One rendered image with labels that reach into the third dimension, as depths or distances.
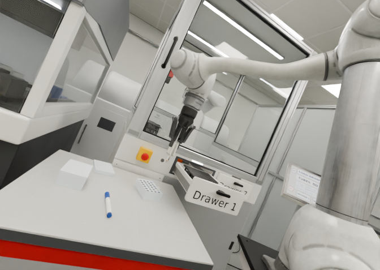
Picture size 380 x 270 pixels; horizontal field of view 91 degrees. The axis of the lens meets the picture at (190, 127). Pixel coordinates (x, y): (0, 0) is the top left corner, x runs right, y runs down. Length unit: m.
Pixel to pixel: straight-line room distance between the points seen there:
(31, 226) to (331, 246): 0.65
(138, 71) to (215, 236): 3.62
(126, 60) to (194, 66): 3.74
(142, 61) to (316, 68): 3.90
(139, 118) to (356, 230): 0.94
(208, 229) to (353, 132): 1.10
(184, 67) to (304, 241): 0.59
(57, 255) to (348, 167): 0.71
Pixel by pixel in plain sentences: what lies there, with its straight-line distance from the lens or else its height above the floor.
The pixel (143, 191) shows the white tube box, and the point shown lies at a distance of 0.87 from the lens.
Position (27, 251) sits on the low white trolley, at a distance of 0.63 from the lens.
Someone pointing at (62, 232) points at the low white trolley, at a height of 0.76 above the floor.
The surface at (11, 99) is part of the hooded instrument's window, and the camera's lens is 0.92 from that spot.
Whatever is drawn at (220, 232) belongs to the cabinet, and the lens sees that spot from 1.50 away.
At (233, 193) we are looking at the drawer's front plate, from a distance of 0.96.
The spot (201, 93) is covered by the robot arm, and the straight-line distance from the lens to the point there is 0.84.
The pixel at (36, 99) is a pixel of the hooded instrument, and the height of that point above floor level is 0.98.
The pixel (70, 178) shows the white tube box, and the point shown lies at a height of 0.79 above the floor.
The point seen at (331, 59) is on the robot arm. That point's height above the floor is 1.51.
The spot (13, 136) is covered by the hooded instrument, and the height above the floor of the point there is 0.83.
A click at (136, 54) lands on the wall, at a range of 4.44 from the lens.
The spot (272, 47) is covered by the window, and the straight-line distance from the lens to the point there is 1.47.
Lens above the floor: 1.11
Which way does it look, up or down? 1 degrees up
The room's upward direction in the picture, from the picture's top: 24 degrees clockwise
